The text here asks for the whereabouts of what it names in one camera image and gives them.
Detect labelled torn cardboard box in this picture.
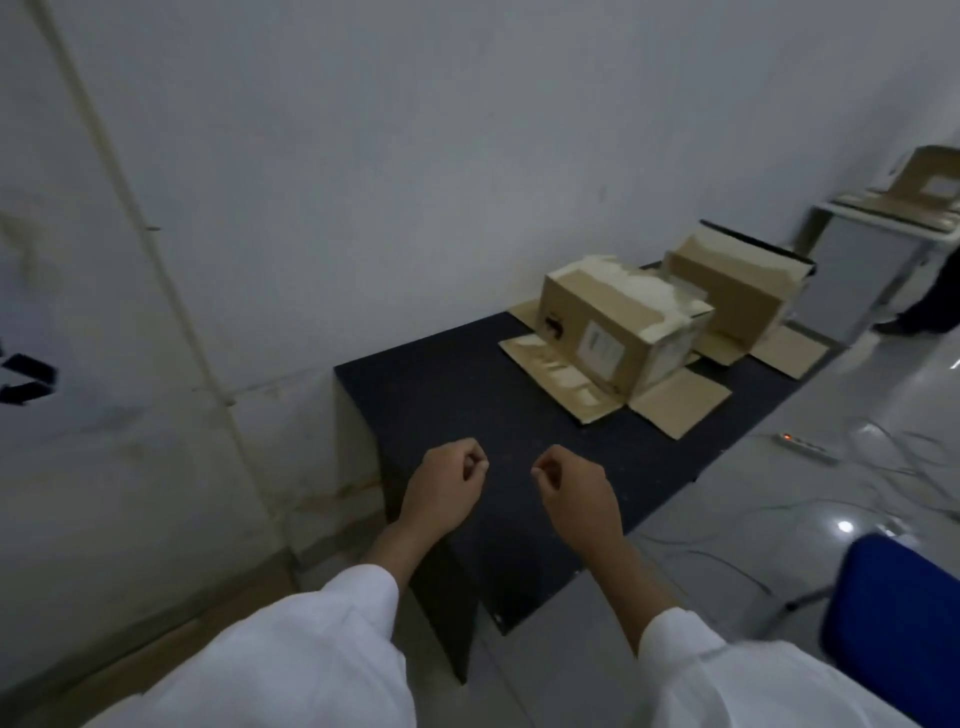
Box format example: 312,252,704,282
498,255,733,441

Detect white power strip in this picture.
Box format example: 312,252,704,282
774,431,841,464

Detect tangled floor cables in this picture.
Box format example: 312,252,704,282
843,417,960,526

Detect person's left forearm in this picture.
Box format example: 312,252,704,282
81,517,453,728

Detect person's right hand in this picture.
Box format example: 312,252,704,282
531,444,626,550

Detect blue chair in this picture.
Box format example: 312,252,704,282
783,531,960,728

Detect folded cardboard piece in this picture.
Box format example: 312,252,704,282
832,145,960,232

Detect black table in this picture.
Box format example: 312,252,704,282
333,221,819,685

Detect grey metal table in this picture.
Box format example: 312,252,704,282
793,196,960,348

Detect person's left hand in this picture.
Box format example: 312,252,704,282
397,438,490,538

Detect person's right forearm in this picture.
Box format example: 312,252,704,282
564,526,922,728

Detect plain open cardboard box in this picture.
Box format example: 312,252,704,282
663,225,831,381

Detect thin grey floor cable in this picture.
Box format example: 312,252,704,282
628,498,852,601

